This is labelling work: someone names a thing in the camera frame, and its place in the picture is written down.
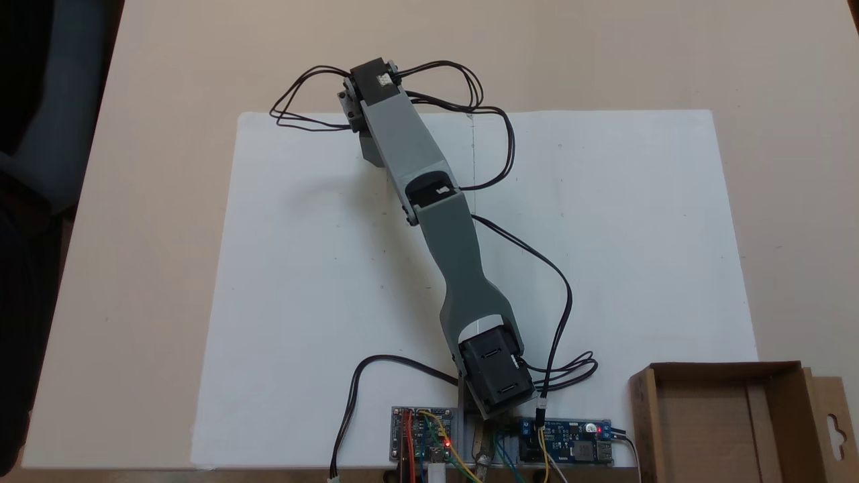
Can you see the grey pivoting gripper jaw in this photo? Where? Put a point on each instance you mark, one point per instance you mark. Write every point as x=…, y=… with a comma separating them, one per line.
x=372, y=149

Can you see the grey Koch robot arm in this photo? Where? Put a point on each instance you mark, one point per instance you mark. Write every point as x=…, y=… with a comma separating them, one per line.
x=402, y=141

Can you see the white paper sheet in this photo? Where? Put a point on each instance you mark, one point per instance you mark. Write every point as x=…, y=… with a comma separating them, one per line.
x=302, y=302

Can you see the metal table clamp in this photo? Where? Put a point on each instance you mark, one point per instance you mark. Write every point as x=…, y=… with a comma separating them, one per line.
x=483, y=449

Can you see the blue circuit board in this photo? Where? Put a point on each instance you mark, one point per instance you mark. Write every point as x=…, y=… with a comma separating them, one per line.
x=570, y=446

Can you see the brown cardboard box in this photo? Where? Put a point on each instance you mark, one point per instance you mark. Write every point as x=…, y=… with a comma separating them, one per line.
x=711, y=429

